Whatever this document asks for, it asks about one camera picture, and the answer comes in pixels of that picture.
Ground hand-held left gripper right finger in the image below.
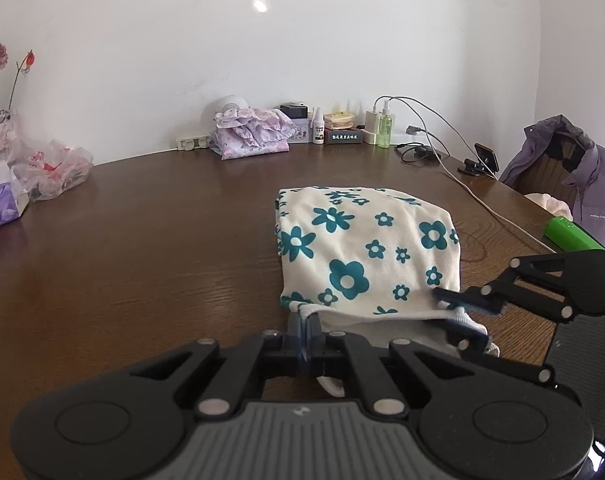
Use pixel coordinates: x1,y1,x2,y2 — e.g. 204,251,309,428
307,316,478,418

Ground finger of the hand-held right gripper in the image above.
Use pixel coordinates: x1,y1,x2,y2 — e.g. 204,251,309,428
435,320,558,387
433,252,578,323

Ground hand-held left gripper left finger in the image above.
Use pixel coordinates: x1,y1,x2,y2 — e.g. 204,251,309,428
130,312,308,418

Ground cream teal floral garment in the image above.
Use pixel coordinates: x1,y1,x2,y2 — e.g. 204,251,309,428
274,186,501,398

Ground folded purple floral clothes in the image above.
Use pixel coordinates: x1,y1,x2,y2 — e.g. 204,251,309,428
208,107,300,161

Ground green cylindrical roll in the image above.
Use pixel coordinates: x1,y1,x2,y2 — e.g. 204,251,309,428
543,216,605,268

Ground pink plush item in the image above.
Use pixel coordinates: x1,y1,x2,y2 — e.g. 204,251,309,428
525,192,573,223

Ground purple jacket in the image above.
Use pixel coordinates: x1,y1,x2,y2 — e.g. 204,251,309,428
499,115,605,261

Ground brown wooden chair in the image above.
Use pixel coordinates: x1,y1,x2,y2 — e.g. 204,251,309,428
513,132,588,206

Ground black phone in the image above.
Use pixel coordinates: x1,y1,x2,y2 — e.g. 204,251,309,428
474,142,501,174

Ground green spray bottle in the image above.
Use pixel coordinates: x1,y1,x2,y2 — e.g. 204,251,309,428
377,100,396,149

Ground black sign box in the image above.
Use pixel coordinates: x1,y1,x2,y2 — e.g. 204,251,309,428
327,127,362,145

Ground floral tissue box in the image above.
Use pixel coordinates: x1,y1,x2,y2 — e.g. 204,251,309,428
287,117,313,144

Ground clear yellow storage box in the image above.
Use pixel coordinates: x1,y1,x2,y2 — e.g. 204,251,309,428
324,110,354,131

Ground white power strip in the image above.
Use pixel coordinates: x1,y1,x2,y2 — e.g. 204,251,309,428
175,132,216,152

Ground white round appliance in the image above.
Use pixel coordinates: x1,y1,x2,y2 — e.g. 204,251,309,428
216,95,256,117

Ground clear red printed plastic bag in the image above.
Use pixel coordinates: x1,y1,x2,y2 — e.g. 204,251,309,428
12,139,94,203

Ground purple tissue pack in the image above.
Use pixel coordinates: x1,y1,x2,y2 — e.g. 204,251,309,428
0,161,30,231

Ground floral patterned vase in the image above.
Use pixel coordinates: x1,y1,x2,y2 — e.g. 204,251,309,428
0,110,23,171

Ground white cable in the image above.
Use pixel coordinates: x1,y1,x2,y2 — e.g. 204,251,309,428
374,95,558,256

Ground black cable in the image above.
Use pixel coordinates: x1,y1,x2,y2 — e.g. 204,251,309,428
395,142,442,164

